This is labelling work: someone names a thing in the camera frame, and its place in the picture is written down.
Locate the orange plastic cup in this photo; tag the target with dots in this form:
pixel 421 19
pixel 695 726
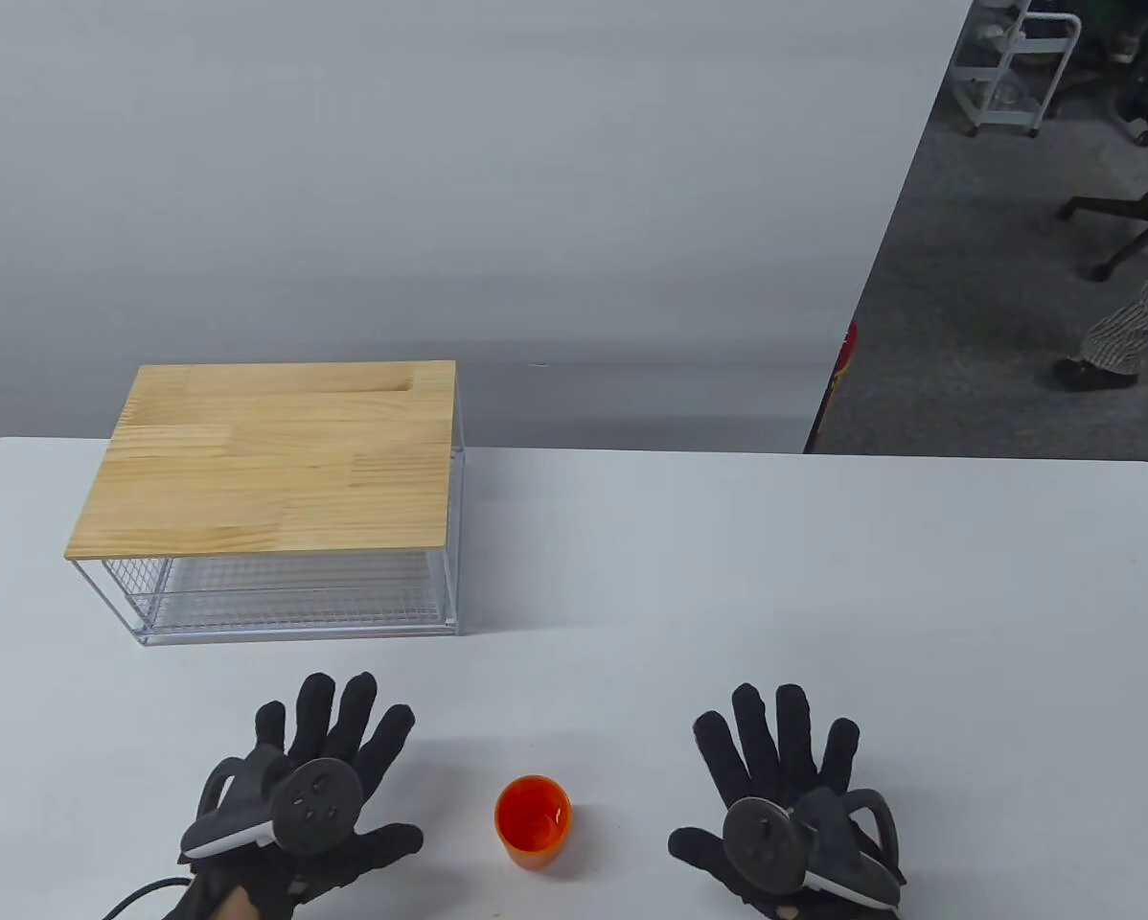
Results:
pixel 533 815

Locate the white frame with wooden top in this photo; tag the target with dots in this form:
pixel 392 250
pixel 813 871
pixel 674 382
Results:
pixel 267 460

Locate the person's left hand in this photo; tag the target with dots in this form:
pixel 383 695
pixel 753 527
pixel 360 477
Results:
pixel 344 719

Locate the dark grey hand controller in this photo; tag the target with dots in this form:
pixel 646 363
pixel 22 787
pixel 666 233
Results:
pixel 761 843
pixel 320 805

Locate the person's right hand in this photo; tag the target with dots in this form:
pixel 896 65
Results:
pixel 766 733

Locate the white mesh sliding drawer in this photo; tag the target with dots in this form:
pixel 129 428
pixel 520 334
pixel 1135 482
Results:
pixel 286 594

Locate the white utility cart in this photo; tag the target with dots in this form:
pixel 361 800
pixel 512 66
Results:
pixel 1010 67

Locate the black office chair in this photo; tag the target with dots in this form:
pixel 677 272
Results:
pixel 1144 86
pixel 1125 216

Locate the person's left forearm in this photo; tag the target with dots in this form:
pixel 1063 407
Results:
pixel 237 906

